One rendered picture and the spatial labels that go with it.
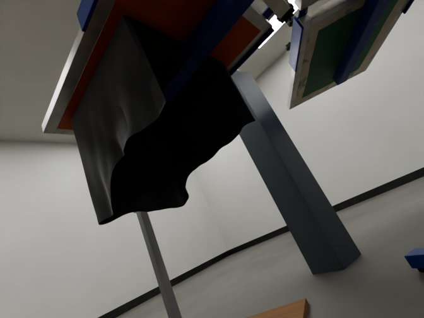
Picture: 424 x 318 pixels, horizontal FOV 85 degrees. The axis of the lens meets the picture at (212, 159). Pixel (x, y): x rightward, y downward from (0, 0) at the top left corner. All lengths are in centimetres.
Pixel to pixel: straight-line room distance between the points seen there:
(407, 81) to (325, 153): 147
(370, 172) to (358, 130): 69
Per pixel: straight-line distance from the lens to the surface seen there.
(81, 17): 80
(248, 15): 95
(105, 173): 80
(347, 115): 447
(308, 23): 118
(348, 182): 444
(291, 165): 129
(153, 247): 123
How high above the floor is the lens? 31
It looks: 19 degrees up
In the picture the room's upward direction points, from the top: 25 degrees counter-clockwise
